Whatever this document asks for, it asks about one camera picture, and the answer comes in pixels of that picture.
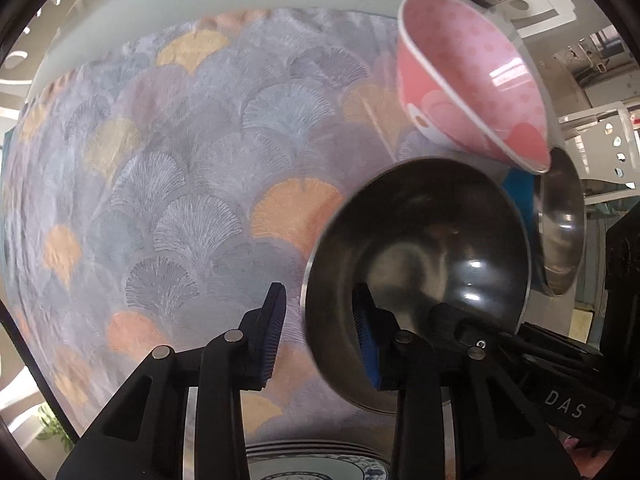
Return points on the large steel bowl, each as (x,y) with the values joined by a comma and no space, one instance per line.
(425,230)

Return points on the large blue floral plate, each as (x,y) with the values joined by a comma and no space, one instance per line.
(270,447)

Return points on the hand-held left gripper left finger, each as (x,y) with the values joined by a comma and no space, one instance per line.
(272,332)

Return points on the green plant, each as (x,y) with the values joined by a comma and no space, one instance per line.
(55,427)

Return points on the fan-pattern pastel tablecloth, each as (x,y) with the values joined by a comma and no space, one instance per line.
(175,185)

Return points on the white rack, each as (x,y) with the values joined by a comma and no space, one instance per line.
(607,150)

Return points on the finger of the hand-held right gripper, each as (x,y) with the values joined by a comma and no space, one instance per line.
(450,320)

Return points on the pink bowl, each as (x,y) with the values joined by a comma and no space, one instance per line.
(465,75)

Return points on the small blue floral plate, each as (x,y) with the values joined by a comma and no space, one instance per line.
(310,470)

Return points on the small steel bowl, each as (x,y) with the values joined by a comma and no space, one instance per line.
(562,225)

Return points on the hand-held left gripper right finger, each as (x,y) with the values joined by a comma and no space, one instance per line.
(369,347)

